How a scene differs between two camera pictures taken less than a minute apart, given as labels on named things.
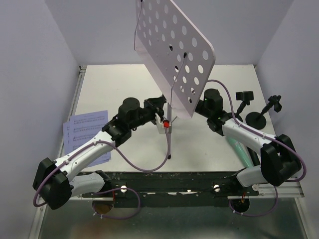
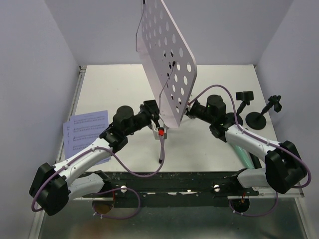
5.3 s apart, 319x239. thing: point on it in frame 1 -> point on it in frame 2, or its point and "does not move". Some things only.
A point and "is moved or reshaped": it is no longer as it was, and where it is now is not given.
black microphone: [254, 157] does not move
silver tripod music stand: [180, 60] is moved or reshaped
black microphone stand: [246, 96] does not move
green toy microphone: [243, 150] does not move
